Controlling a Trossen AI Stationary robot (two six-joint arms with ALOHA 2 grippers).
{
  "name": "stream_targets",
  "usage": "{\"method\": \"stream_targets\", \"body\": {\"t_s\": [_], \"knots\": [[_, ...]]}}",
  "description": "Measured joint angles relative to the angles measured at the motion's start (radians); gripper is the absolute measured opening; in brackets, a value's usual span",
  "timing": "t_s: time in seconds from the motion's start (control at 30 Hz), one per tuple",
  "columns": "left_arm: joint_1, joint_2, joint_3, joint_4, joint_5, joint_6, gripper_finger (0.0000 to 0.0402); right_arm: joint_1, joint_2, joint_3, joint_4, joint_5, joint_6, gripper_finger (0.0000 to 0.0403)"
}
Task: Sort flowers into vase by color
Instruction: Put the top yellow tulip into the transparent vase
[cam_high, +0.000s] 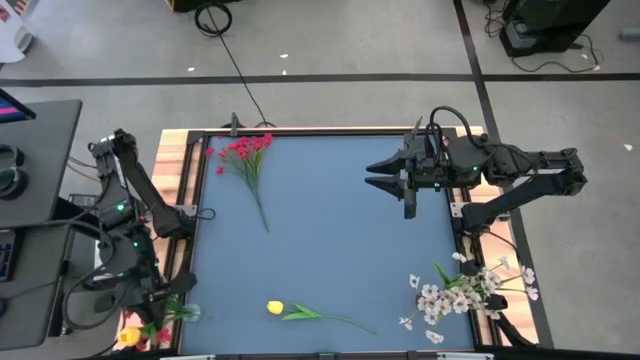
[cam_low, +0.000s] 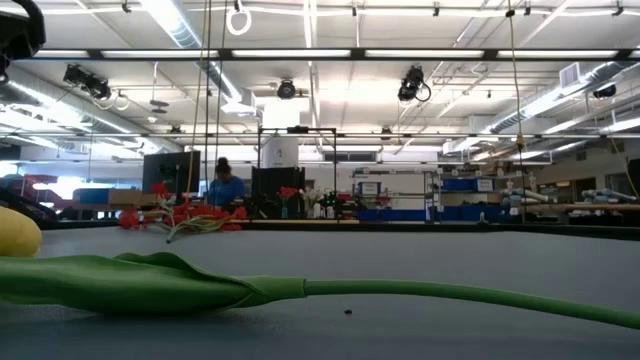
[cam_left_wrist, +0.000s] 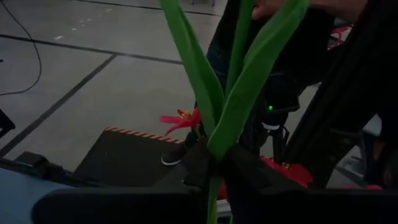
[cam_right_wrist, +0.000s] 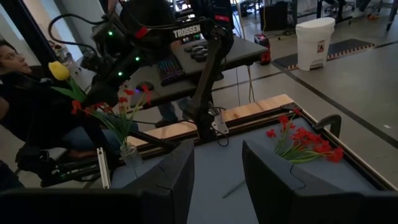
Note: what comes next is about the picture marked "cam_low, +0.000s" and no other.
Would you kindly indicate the white sign board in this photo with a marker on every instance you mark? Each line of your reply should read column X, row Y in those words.
column 370, row 188

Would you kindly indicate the yellow artificial tulip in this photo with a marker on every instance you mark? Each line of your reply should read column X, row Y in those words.
column 125, row 285

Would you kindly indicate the black ceiling-hung camera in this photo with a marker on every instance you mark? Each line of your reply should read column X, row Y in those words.
column 95, row 87
column 286, row 90
column 411, row 85

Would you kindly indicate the black overhead light bar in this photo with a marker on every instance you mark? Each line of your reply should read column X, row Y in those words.
column 290, row 53

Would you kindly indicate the person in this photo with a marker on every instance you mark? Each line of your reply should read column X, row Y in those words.
column 226, row 190

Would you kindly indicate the red artificial flower bunch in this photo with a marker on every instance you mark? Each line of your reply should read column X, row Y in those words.
column 200, row 212

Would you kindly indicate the black background rig frame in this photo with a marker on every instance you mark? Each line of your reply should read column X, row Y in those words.
column 297, row 129

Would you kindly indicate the white cylindrical tank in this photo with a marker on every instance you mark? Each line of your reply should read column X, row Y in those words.
column 280, row 150

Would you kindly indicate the blue storage bins on shelf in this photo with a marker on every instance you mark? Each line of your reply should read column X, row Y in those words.
column 457, row 185

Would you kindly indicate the white flowers in background vase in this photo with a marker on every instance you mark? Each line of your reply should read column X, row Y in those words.
column 311, row 196

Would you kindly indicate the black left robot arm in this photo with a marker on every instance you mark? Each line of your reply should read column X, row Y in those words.
column 15, row 35

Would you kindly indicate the red flowers in background vase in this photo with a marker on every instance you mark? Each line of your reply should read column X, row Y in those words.
column 287, row 193

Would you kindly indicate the black computer monitor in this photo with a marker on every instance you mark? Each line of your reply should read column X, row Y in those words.
column 171, row 172

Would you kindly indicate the black background robot arm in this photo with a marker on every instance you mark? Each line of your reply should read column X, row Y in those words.
column 345, row 202

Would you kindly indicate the black background panel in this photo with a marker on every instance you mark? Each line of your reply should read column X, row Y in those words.
column 270, row 180

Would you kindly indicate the blue-grey table mat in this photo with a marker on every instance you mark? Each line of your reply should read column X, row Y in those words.
column 450, row 260

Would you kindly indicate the cardboard box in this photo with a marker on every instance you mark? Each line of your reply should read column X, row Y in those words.
column 125, row 196

